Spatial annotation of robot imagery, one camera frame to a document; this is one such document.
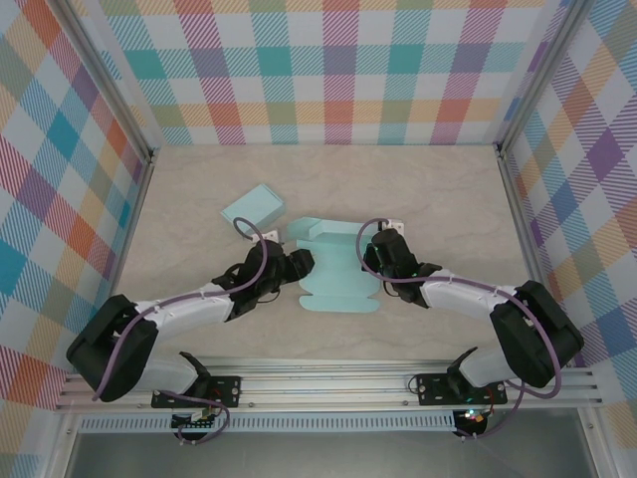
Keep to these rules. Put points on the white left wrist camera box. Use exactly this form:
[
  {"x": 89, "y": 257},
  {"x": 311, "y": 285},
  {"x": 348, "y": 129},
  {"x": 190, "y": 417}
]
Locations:
[{"x": 271, "y": 234}]

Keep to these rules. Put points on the grey metal panel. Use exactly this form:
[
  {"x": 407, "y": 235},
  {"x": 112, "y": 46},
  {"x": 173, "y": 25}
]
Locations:
[{"x": 323, "y": 458}]

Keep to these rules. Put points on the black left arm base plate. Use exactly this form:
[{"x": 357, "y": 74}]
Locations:
[{"x": 226, "y": 391}]

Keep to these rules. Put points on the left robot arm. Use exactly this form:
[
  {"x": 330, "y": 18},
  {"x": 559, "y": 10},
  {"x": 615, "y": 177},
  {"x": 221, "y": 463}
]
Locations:
[{"x": 114, "y": 358}]

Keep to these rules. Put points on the aluminium side rail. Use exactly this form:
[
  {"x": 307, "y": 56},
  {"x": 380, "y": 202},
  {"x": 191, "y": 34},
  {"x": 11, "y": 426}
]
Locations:
[
  {"x": 512, "y": 199},
  {"x": 142, "y": 199}
]

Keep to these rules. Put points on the aluminium mounting rail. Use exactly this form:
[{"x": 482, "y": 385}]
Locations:
[{"x": 323, "y": 388}]

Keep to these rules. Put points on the light blue paper box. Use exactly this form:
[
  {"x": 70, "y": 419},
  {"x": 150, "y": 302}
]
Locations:
[
  {"x": 254, "y": 204},
  {"x": 333, "y": 284}
]

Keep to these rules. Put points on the aluminium frame post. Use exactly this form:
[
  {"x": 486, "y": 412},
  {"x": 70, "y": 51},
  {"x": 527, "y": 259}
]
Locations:
[
  {"x": 99, "y": 70},
  {"x": 542, "y": 70}
]

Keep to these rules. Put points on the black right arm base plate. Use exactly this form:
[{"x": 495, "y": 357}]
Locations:
[{"x": 433, "y": 391}]

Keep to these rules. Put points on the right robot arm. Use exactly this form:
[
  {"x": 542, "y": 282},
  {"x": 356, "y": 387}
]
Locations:
[{"x": 537, "y": 333}]

